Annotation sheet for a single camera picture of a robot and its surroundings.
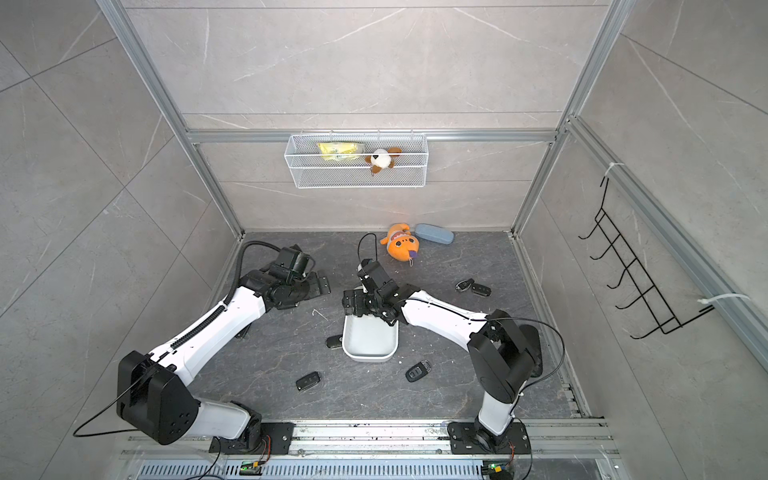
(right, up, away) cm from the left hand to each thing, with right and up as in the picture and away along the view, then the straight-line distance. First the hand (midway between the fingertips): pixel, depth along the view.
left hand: (318, 282), depth 84 cm
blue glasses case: (+38, +17, +34) cm, 53 cm away
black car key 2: (-2, -28, -2) cm, 28 cm away
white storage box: (+14, -18, +8) cm, 25 cm away
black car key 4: (+52, -4, +17) cm, 55 cm away
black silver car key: (+29, -26, 0) cm, 38 cm away
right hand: (+11, -6, +2) cm, 12 cm away
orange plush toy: (+25, +12, +21) cm, 34 cm away
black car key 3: (+47, -3, +19) cm, 51 cm away
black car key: (+3, -19, +6) cm, 20 cm away
